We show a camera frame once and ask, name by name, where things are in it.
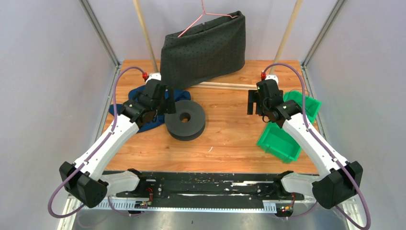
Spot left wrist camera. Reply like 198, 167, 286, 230
142, 72, 161, 83

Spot pink wire hanger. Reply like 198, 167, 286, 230
177, 0, 240, 38

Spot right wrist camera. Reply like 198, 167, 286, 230
260, 72, 279, 84

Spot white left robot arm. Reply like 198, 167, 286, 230
59, 79, 176, 208

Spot wooden frame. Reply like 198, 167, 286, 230
133, 0, 303, 91

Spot green plastic bin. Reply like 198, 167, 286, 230
257, 95, 322, 163

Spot dark dotted fabric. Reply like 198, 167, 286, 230
160, 11, 246, 90

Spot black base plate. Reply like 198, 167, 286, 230
101, 171, 305, 210

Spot black cable spool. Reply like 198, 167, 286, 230
165, 100, 206, 141

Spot blue cloth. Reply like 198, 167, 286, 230
109, 85, 192, 133

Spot aluminium rail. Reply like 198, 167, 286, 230
58, 193, 364, 230

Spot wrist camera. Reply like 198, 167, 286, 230
260, 72, 279, 84
142, 72, 161, 83

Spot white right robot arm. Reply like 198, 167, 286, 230
247, 79, 363, 209

